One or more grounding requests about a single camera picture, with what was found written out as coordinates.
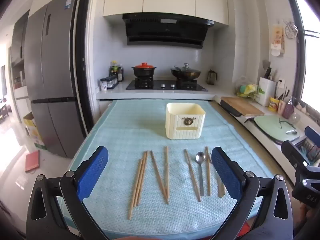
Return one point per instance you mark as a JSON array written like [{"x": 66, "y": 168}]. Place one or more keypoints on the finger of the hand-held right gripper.
[
  {"x": 312, "y": 133},
  {"x": 290, "y": 147}
]

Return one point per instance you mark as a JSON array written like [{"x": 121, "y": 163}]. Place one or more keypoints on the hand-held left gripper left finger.
[{"x": 92, "y": 172}]

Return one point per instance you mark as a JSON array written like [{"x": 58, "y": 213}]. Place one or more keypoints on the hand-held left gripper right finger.
[{"x": 226, "y": 172}]

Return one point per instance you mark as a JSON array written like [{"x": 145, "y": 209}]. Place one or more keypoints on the metal spoon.
[{"x": 200, "y": 157}]

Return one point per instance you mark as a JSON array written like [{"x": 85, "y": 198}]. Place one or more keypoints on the cream plastic utensil holder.
[{"x": 180, "y": 127}]

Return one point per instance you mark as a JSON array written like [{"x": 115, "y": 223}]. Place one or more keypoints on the light green sink cover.
[{"x": 270, "y": 127}]

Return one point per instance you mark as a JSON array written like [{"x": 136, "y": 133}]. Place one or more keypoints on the purple soap dispenser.
[{"x": 288, "y": 110}]

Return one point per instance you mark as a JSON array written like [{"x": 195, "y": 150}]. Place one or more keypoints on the yellow packet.
[{"x": 273, "y": 104}]

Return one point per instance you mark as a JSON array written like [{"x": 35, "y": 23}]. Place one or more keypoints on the white knife block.
[{"x": 266, "y": 92}]

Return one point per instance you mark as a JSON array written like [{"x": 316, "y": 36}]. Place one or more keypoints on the teal textured table cloth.
[{"x": 130, "y": 125}]

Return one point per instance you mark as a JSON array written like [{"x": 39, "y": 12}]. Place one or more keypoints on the red mat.
[{"x": 32, "y": 161}]

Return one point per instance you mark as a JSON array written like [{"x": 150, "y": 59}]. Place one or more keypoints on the wooden cutting board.
[{"x": 242, "y": 105}]

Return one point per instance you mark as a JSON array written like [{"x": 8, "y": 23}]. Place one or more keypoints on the black tray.
[{"x": 228, "y": 108}]

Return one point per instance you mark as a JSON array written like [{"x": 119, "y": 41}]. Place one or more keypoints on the yellow cardboard box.
[{"x": 33, "y": 132}]

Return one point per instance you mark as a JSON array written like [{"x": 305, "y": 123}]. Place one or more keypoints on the bag of colourful scrubbers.
[{"x": 246, "y": 90}]

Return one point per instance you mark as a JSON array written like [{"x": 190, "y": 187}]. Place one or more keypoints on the window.
[{"x": 308, "y": 55}]

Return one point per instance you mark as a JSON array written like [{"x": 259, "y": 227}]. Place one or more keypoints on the grey spatula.
[{"x": 266, "y": 65}]

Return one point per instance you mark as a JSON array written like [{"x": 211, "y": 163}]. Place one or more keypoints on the white label spice jar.
[{"x": 103, "y": 85}]

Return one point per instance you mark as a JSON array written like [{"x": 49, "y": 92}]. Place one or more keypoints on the rack of spice jars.
[{"x": 112, "y": 82}]

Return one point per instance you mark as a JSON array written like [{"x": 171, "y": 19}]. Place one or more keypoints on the dark sauce bottle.
[{"x": 120, "y": 73}]

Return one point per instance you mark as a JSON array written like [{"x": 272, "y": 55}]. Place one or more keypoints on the yellow cap sauce bottle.
[{"x": 114, "y": 68}]

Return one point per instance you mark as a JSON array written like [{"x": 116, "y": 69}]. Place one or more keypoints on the wok with glass lid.
[{"x": 186, "y": 73}]

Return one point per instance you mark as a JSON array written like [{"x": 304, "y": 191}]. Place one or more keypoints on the black gas stove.
[{"x": 162, "y": 85}]

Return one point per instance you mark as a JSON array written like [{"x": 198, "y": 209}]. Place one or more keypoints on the grey refrigerator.
[{"x": 55, "y": 67}]

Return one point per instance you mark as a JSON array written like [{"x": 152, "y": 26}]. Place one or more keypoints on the black pot with orange lid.
[{"x": 143, "y": 70}]

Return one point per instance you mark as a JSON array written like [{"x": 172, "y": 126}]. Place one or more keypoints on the grey shelf unit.
[{"x": 18, "y": 55}]

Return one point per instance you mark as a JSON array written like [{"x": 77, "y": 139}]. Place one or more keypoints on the black range hood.
[{"x": 167, "y": 33}]

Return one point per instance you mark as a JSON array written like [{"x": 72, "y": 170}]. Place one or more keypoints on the hanging wall calendar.
[{"x": 278, "y": 40}]

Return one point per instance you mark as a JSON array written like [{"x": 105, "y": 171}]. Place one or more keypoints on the black door frame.
[{"x": 83, "y": 55}]

